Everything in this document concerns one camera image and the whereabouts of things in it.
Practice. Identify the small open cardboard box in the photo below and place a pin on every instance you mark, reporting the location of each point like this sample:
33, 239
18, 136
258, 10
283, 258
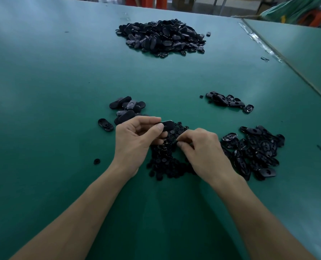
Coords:
183, 2

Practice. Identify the lone black ring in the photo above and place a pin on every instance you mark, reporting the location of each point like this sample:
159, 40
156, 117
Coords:
97, 161

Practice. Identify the person's right hand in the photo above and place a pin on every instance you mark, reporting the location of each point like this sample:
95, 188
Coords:
209, 157

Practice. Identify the person's left forearm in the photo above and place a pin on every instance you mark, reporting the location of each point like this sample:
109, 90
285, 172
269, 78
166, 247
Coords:
79, 224

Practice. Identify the red plastic stool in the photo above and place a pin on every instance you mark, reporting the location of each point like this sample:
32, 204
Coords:
132, 1
156, 2
318, 17

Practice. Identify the pile of small black buttons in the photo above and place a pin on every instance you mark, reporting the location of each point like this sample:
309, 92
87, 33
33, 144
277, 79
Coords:
168, 159

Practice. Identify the person's right forearm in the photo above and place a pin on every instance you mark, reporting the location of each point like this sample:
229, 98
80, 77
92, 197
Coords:
263, 227

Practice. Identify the person's left hand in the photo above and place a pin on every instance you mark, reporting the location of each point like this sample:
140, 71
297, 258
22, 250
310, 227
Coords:
133, 146

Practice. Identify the green striped bag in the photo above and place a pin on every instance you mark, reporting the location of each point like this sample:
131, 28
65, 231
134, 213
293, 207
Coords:
290, 9

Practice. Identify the small black plastic scrap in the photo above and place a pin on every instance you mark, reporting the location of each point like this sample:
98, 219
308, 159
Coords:
265, 59

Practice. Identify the pile of black oval shells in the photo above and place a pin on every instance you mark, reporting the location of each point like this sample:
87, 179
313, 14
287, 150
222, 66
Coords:
258, 151

